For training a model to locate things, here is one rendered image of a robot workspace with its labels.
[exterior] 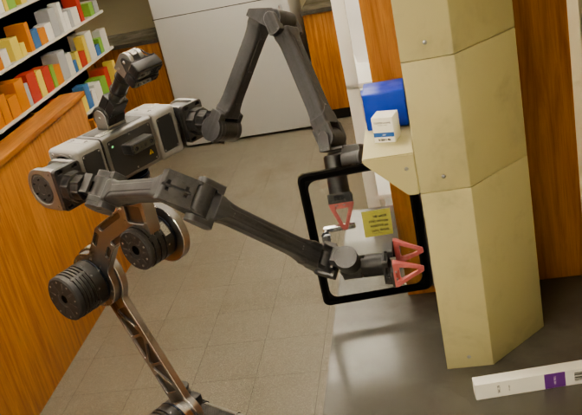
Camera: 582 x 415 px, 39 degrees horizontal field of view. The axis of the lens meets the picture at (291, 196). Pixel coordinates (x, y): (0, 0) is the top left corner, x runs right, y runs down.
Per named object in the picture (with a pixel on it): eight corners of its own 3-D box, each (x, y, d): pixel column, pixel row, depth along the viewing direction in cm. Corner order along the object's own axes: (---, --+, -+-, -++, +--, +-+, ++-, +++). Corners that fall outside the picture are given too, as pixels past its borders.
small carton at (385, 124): (401, 133, 188) (397, 109, 186) (396, 141, 184) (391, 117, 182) (380, 134, 191) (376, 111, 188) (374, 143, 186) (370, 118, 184)
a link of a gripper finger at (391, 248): (421, 233, 207) (384, 238, 209) (422, 246, 200) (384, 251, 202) (424, 256, 209) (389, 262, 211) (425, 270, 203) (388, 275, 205)
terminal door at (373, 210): (433, 288, 224) (412, 153, 209) (324, 306, 227) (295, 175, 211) (432, 286, 224) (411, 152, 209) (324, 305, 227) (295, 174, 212)
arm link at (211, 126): (270, 0, 242) (248, -5, 234) (302, 16, 234) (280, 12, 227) (220, 135, 256) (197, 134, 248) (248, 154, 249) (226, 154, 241)
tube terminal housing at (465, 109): (533, 289, 222) (504, 10, 193) (553, 359, 193) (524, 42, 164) (440, 300, 227) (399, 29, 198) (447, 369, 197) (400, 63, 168)
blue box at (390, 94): (408, 112, 202) (403, 77, 199) (409, 125, 193) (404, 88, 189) (368, 118, 204) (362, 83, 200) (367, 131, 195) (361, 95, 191)
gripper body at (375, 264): (389, 242, 207) (360, 245, 208) (388, 261, 197) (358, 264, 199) (393, 263, 209) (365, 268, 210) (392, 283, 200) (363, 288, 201)
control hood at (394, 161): (417, 144, 209) (411, 106, 205) (420, 194, 180) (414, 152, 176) (372, 150, 211) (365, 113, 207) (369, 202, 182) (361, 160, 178)
